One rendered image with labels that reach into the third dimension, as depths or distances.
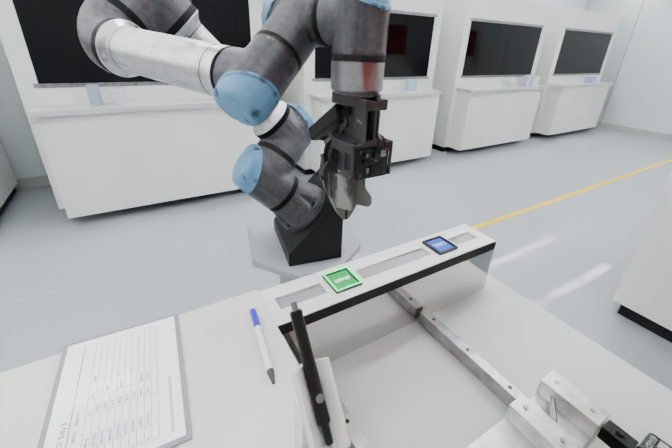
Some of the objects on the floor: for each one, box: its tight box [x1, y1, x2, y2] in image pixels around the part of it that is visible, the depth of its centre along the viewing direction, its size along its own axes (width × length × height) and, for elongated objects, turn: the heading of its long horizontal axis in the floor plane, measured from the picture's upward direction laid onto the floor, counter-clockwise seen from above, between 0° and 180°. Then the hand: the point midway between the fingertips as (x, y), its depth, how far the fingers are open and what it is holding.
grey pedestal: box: [247, 221, 360, 284], centre depth 127 cm, size 51×44×82 cm
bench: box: [529, 7, 622, 137], centre depth 614 cm, size 108×180×200 cm, turn 116°
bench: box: [270, 0, 446, 175], centre depth 405 cm, size 108×180×200 cm, turn 116°
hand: (343, 210), depth 59 cm, fingers closed
